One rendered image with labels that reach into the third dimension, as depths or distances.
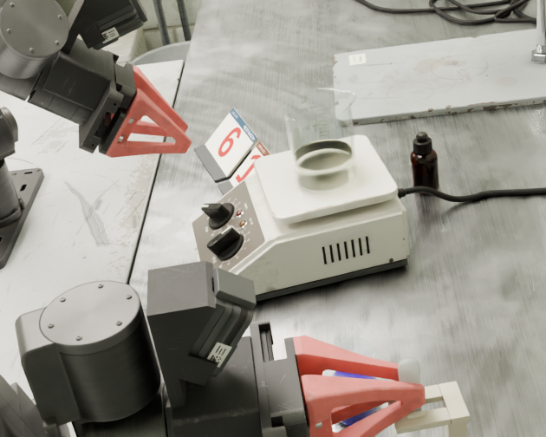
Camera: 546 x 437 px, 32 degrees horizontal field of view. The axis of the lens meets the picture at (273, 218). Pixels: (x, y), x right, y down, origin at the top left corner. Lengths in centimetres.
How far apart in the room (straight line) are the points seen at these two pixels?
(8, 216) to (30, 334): 58
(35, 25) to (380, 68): 60
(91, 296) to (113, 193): 59
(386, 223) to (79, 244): 35
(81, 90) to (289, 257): 24
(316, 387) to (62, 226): 59
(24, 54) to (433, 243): 43
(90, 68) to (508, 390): 45
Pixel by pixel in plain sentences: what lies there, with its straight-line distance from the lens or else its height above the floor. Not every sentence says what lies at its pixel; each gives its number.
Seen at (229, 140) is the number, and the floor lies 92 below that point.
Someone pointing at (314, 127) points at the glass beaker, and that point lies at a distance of 84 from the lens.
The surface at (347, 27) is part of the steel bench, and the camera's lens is 145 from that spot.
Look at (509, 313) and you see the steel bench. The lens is 87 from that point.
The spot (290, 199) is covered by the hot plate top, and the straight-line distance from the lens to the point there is 88.
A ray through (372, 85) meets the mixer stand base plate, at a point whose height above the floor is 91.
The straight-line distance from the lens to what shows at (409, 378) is 58.
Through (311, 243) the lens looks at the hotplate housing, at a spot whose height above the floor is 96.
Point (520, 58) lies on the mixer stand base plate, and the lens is 128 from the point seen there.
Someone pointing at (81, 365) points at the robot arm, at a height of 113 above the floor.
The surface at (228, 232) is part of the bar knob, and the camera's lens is 89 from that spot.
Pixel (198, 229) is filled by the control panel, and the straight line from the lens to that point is 97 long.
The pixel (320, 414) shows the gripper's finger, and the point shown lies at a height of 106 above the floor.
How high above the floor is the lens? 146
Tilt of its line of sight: 33 degrees down
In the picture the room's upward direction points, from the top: 10 degrees counter-clockwise
